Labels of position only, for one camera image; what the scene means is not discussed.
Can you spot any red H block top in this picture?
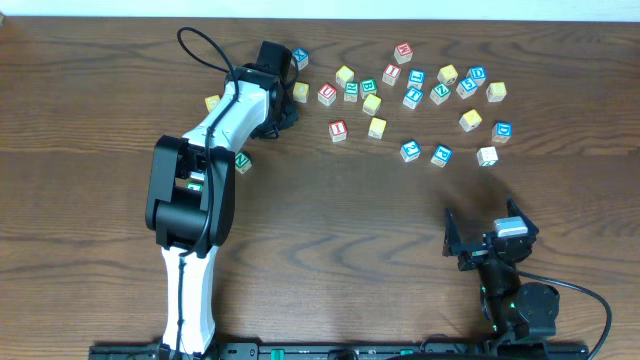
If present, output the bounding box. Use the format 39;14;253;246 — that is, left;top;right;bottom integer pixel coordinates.
394;42;414;64

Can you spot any blue d block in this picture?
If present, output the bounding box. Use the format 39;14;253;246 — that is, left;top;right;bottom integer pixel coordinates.
492;122;513;143
466;66;487;86

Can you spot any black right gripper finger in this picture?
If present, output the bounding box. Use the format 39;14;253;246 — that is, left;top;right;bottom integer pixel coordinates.
506;197;525;218
442;208;462;257

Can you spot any red i block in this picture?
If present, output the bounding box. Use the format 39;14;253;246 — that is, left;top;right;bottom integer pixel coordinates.
382;64;401;86
329;120;348;142

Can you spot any blue L block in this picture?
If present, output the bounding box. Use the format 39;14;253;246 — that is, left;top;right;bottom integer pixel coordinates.
407;69;426;90

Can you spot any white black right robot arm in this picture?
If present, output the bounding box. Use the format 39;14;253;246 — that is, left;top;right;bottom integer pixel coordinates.
443;200;560;342

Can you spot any yellow block top middle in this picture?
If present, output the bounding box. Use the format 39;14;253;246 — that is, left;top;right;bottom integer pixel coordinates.
335;65;355;88

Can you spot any red U block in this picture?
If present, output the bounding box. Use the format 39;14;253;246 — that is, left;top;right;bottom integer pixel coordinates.
318;83;337;106

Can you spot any blue 2 block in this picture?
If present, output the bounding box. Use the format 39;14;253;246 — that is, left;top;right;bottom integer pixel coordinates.
400;140;421;162

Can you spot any green B block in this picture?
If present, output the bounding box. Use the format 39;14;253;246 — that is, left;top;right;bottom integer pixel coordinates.
359;78;378;99

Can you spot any blue T block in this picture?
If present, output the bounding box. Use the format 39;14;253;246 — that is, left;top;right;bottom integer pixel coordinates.
403;87;424;110

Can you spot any green Z block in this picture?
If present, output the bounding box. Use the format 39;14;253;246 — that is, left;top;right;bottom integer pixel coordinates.
430;83;451;105

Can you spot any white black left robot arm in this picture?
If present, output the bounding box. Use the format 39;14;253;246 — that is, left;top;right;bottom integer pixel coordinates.
145;64;297;358

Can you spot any yellow block upper right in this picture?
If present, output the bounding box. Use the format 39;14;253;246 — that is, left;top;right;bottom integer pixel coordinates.
437;64;458;86

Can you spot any green N block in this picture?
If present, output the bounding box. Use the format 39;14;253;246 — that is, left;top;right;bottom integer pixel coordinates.
235;152;253;174

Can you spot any green F block lower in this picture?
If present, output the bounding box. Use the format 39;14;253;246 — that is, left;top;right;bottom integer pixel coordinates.
187;182;203;192

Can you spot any yellow block lower middle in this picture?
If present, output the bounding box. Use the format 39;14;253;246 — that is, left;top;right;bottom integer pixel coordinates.
368;117;387;139

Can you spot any green R block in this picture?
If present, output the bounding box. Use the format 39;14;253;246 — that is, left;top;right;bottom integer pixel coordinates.
344;81;359;102

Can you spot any yellow block right middle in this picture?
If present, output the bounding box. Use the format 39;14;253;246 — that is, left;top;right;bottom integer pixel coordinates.
459;109;482;132

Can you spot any yellow block near left gripper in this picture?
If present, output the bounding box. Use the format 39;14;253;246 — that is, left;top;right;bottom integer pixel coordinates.
292;82;310;103

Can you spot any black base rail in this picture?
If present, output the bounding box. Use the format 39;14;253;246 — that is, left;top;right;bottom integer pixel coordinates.
88;341;591;360

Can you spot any plain wooden block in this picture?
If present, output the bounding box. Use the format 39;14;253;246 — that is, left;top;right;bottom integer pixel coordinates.
476;146;499;167

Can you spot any blue X block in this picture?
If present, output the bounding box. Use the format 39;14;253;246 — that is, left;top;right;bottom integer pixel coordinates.
292;48;309;70

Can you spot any yellow block far left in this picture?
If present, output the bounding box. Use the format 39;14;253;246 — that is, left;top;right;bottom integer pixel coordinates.
205;95;221;112

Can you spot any blue P block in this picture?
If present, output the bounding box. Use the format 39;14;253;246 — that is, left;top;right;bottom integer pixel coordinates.
431;145;453;167

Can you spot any yellow block far right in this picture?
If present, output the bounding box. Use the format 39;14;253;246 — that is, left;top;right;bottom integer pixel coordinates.
486;82;507;103

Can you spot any blue D block lower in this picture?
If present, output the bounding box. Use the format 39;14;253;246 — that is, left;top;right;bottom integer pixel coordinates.
492;122;513;143

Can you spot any yellow block below B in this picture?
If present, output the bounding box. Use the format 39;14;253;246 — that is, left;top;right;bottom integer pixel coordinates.
363;94;382;116

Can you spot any blue D block upper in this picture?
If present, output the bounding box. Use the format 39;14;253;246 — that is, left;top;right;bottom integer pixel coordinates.
466;66;487;86

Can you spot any blue S block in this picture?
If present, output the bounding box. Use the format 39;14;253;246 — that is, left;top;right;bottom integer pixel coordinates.
456;77;478;99

